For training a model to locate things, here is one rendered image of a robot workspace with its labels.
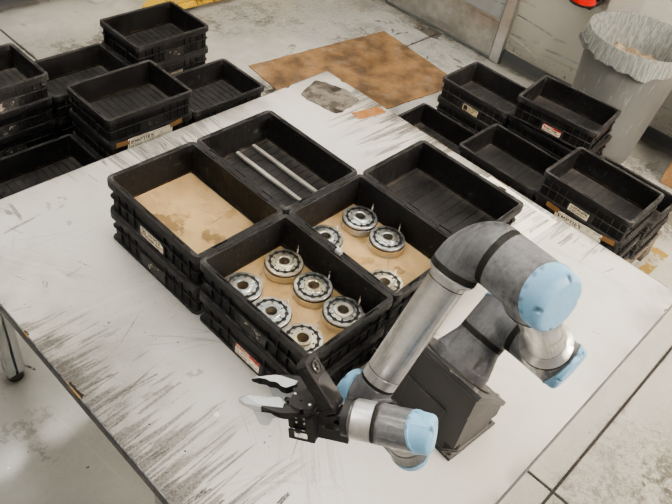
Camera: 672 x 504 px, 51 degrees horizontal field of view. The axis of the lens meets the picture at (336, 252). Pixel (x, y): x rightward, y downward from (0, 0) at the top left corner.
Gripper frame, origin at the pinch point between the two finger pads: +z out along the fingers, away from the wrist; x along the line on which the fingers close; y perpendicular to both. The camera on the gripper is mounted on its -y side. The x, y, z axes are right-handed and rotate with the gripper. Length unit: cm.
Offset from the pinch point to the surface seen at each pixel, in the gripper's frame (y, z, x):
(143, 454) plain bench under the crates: 29.3, 30.8, 2.0
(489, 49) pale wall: 38, 11, 390
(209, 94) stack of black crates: 12, 111, 190
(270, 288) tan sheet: 11, 18, 48
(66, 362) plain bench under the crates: 20, 59, 15
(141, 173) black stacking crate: -10, 62, 63
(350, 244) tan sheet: 11, 5, 74
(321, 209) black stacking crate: 2, 14, 77
